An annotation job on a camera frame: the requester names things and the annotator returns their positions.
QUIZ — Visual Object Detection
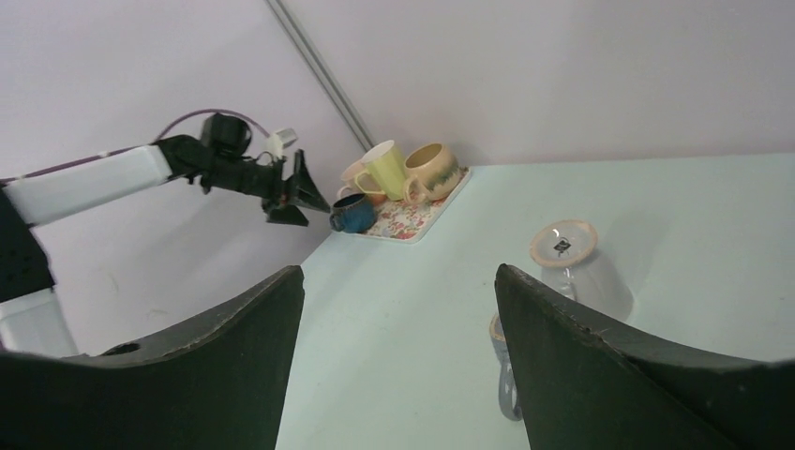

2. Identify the floral placemat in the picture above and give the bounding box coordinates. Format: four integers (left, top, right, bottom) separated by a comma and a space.
355, 167, 472, 244

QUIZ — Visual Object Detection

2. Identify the grey mug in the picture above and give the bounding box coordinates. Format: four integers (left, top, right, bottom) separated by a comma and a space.
488, 313, 522, 422
530, 219, 634, 322

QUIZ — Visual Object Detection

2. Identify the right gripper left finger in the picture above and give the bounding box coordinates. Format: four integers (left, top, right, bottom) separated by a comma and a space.
1, 265, 305, 449

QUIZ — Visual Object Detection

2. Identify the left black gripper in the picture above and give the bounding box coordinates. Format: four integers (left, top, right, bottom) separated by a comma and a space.
259, 149, 331, 227

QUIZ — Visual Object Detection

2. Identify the blue ceramic mug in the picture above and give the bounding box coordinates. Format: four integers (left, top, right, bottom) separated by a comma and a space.
329, 193, 378, 233

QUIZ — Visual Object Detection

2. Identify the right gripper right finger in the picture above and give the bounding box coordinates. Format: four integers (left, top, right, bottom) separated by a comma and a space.
494, 263, 794, 449

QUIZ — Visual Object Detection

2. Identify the pink ceramic mug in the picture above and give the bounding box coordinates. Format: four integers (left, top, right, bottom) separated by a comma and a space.
337, 160, 388, 205

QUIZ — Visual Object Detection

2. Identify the beige ceramic mug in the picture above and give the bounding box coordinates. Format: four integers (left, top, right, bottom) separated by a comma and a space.
403, 143, 463, 204

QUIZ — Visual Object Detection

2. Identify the yellow ceramic mug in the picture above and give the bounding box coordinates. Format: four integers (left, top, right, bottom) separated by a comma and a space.
353, 140, 407, 202

